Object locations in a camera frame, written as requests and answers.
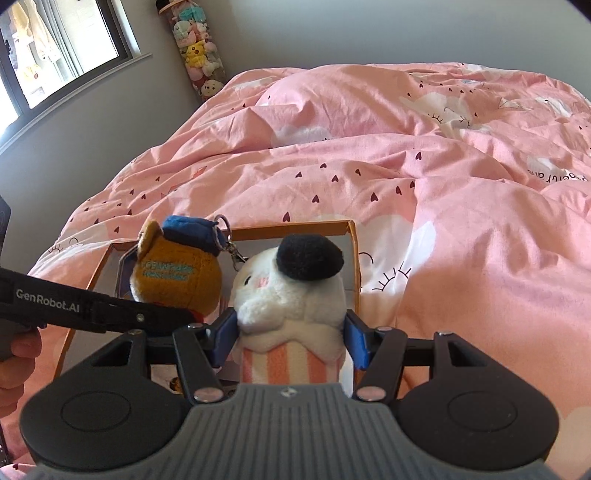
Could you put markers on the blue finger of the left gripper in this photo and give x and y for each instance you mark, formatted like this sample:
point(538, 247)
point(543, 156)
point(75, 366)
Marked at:
point(124, 315)

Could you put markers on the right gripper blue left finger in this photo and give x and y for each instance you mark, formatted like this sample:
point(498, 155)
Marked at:
point(201, 350)

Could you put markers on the tube of plush toys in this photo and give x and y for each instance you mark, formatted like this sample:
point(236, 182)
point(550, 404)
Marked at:
point(188, 25)

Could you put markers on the pink patterned duvet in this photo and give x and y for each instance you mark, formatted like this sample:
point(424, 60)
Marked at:
point(470, 192)

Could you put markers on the orange cardboard box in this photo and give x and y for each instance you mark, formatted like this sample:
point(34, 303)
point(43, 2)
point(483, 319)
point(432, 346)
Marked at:
point(112, 273)

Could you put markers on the person's left hand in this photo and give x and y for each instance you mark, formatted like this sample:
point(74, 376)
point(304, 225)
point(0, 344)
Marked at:
point(17, 369)

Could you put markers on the brown cat plush keychain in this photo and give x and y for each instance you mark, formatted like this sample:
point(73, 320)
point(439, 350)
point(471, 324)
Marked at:
point(177, 263)

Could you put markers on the white dog plush toy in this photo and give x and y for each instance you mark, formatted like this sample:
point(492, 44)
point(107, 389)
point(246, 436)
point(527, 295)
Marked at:
point(290, 302)

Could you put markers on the window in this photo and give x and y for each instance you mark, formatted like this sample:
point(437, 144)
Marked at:
point(53, 50)

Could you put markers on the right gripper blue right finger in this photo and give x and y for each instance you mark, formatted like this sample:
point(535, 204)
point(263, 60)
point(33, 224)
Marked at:
point(378, 357)

